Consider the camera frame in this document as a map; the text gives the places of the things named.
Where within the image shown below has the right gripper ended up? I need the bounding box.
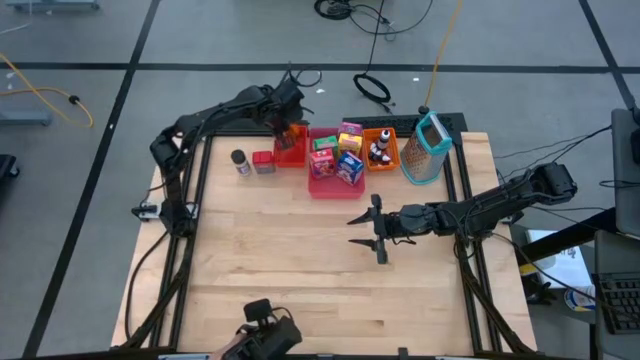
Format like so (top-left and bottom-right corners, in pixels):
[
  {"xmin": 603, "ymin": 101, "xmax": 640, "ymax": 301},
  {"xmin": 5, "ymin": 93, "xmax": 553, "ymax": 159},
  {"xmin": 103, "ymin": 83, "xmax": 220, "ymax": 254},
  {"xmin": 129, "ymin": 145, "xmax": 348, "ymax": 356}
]
[{"xmin": 347, "ymin": 193, "xmax": 422, "ymax": 266}]

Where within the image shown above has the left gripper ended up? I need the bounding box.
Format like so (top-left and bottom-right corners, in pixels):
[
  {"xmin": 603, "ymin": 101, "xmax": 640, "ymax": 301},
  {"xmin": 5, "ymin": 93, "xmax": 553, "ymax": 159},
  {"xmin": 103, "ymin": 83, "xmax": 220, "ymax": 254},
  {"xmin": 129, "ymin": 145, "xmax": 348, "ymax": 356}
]
[{"xmin": 266, "ymin": 79, "xmax": 308, "ymax": 139}]

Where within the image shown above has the brown snack packet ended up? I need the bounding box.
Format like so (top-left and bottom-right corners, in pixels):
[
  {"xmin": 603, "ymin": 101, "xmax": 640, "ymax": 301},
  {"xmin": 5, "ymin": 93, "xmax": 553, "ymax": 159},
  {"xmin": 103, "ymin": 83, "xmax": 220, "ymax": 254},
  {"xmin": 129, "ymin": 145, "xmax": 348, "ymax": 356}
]
[{"xmin": 276, "ymin": 124, "xmax": 307, "ymax": 153}]

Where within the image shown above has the green Apple Jacks cereal box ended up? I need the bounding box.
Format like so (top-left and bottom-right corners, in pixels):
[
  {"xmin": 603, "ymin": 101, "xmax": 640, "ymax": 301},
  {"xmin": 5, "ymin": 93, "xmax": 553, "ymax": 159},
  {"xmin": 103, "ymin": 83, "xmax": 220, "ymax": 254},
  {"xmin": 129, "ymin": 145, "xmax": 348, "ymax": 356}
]
[{"xmin": 312, "ymin": 135, "xmax": 340, "ymax": 152}]

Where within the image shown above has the red Froot Loops cereal box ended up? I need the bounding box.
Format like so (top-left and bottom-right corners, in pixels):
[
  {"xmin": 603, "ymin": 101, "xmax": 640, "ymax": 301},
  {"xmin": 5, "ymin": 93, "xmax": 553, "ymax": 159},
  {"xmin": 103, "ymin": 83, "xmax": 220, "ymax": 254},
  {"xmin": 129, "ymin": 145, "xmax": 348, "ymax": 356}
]
[{"xmin": 308, "ymin": 148, "xmax": 337, "ymax": 180}]

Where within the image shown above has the blue Frosted Flakes cereal box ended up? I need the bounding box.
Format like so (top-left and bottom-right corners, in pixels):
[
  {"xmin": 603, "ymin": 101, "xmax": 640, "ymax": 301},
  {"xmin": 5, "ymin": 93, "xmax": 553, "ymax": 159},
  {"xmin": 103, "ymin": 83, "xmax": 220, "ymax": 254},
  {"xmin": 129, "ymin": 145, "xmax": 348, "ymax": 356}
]
[{"xmin": 335, "ymin": 150, "xmax": 365, "ymax": 187}]

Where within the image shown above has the yellow Corn Pops cereal box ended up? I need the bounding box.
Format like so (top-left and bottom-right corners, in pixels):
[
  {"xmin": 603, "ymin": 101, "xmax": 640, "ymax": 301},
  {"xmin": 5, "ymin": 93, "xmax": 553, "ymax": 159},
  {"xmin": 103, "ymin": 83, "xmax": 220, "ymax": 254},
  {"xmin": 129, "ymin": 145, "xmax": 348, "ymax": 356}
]
[{"xmin": 338, "ymin": 132, "xmax": 364, "ymax": 157}]

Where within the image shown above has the red plastic basket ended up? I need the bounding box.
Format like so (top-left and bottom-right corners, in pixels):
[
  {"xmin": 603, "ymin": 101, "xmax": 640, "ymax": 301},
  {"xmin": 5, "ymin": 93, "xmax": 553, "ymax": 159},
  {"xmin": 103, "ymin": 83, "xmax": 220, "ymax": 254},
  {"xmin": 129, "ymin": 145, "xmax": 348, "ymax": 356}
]
[{"xmin": 272, "ymin": 124, "xmax": 310, "ymax": 169}]

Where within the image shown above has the red-lidded spice tin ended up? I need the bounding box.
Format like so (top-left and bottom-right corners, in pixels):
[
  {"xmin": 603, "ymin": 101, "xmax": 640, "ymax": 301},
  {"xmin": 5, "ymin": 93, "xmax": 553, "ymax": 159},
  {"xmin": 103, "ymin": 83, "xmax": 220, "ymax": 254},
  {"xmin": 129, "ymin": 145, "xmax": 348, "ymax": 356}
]
[{"xmin": 251, "ymin": 150, "xmax": 277, "ymax": 175}]

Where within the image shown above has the black-lidded spice jar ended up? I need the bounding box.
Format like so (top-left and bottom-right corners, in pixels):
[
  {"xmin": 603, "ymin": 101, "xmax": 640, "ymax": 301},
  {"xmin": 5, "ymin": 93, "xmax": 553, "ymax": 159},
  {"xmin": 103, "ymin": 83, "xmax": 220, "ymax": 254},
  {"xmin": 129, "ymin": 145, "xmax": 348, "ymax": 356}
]
[{"xmin": 230, "ymin": 148, "xmax": 253, "ymax": 177}]

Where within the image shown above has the pink plastic bin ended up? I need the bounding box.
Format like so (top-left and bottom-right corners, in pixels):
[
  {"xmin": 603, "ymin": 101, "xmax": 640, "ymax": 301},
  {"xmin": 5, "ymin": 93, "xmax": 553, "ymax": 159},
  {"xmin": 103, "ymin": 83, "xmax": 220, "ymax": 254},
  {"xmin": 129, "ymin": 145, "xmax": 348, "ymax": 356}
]
[{"xmin": 307, "ymin": 125, "xmax": 366, "ymax": 200}]

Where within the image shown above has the orange plastic basket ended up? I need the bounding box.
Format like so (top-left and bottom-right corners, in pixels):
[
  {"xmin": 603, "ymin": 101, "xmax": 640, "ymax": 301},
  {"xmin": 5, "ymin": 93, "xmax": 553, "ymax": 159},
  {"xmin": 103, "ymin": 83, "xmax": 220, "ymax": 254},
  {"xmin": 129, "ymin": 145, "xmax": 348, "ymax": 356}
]
[{"xmin": 361, "ymin": 127, "xmax": 401, "ymax": 173}]

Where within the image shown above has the teal-trimmed metal box grater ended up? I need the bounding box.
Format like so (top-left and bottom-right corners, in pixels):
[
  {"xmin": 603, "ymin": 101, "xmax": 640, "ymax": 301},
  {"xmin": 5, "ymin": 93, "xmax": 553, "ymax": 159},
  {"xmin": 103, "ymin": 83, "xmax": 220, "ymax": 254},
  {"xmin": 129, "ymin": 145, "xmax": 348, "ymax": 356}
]
[{"xmin": 398, "ymin": 110, "xmax": 454, "ymax": 186}]

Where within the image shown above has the white paper sheet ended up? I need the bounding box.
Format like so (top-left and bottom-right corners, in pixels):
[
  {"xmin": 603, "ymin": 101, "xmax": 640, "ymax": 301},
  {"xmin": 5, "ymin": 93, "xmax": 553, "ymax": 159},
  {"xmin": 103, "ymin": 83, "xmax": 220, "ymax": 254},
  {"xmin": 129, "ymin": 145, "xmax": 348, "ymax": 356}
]
[{"xmin": 524, "ymin": 228, "xmax": 594, "ymax": 290}]

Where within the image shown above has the black desk beam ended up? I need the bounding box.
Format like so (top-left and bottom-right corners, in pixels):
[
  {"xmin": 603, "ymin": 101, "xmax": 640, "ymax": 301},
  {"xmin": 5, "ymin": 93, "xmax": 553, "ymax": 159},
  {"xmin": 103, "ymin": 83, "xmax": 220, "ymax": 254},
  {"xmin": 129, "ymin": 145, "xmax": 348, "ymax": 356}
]
[{"xmin": 519, "ymin": 207, "xmax": 619, "ymax": 266}]

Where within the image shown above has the round printed sticker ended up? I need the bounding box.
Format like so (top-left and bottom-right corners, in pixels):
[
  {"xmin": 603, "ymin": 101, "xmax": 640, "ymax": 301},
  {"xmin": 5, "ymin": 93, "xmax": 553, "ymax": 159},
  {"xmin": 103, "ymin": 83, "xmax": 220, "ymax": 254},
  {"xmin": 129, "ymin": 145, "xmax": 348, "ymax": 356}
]
[{"xmin": 563, "ymin": 285, "xmax": 599, "ymax": 314}]

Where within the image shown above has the black keyboard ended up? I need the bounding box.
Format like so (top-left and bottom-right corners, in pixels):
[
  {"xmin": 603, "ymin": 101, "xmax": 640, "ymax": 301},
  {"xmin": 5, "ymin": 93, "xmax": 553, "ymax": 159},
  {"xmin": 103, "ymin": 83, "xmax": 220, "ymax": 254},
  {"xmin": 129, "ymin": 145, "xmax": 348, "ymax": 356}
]
[{"xmin": 592, "ymin": 272, "xmax": 640, "ymax": 336}]

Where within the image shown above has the grey laptop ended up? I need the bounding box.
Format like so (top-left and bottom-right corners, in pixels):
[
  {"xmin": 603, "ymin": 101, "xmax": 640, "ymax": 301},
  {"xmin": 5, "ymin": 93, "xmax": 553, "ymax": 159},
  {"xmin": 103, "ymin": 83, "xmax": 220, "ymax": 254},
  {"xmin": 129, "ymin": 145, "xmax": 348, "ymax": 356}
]
[{"xmin": 610, "ymin": 107, "xmax": 640, "ymax": 241}]

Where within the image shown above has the black caster wheel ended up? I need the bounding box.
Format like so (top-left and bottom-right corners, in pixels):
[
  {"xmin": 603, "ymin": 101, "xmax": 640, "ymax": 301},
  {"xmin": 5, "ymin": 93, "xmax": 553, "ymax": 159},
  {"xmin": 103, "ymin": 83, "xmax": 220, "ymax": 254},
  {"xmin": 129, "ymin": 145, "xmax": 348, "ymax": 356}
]
[{"xmin": 0, "ymin": 153, "xmax": 21, "ymax": 180}]

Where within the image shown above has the black aluminium table frame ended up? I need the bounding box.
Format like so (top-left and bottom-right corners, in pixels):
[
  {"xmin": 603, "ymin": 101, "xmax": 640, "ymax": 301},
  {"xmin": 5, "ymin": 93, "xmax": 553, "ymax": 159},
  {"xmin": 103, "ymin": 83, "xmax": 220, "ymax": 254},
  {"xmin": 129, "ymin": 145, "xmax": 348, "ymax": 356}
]
[{"xmin": 112, "ymin": 112, "xmax": 539, "ymax": 360}]

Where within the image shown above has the black coiled cable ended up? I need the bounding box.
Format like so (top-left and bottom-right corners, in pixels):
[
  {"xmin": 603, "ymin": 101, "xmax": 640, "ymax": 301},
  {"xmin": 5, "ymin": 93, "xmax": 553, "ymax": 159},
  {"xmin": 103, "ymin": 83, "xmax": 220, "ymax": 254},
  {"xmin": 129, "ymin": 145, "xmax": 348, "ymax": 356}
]
[{"xmin": 352, "ymin": 72, "xmax": 396, "ymax": 115}]

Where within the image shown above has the black cable bundle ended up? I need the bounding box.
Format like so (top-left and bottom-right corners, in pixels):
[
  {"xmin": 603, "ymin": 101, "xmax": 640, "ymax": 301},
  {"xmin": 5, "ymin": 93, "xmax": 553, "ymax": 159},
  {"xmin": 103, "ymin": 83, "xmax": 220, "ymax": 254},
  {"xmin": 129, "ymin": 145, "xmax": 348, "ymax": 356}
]
[{"xmin": 313, "ymin": 0, "xmax": 436, "ymax": 42}]

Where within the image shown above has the yellow hanging cable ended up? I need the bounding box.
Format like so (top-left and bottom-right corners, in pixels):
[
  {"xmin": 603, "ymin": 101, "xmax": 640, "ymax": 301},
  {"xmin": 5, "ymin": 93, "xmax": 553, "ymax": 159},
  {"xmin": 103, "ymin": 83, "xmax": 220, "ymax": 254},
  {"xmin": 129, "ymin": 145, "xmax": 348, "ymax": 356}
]
[{"xmin": 423, "ymin": 0, "xmax": 465, "ymax": 109}]

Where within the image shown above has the yellow floor cable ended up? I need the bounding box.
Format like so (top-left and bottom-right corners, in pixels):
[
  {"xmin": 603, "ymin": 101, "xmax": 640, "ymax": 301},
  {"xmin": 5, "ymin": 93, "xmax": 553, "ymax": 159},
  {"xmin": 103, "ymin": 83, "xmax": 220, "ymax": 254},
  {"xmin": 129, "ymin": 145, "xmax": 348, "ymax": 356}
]
[{"xmin": 0, "ymin": 52, "xmax": 95, "ymax": 129}]

